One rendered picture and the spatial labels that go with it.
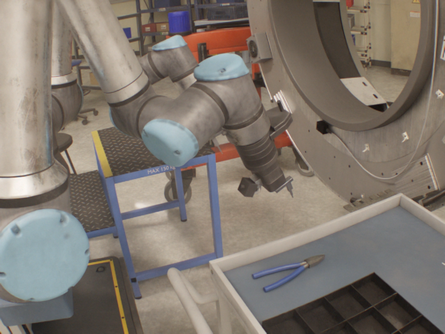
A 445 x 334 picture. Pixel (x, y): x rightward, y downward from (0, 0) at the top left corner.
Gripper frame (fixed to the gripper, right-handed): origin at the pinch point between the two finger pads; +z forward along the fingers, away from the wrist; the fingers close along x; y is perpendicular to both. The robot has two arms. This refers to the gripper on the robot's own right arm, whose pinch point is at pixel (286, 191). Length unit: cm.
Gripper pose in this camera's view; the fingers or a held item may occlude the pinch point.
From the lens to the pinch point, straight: 95.0
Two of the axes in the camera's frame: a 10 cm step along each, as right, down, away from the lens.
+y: -8.0, 5.8, -1.4
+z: 3.8, 6.9, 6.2
